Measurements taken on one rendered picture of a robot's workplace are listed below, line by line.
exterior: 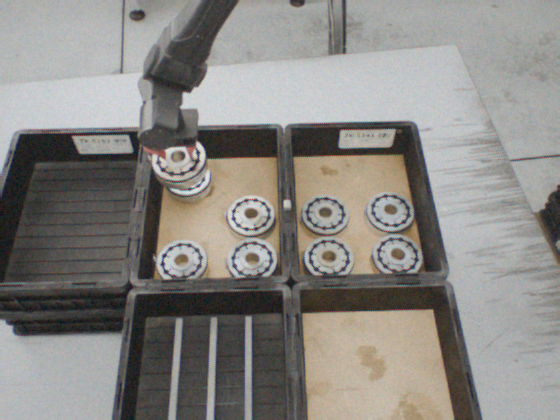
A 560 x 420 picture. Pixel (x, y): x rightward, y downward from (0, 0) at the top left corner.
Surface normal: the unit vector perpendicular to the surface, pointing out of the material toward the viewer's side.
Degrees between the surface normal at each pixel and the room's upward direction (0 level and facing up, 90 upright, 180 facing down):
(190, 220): 0
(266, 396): 0
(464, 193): 0
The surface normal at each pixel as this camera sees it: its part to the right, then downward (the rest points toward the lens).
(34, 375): 0.00, -0.57
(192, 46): 0.07, 0.87
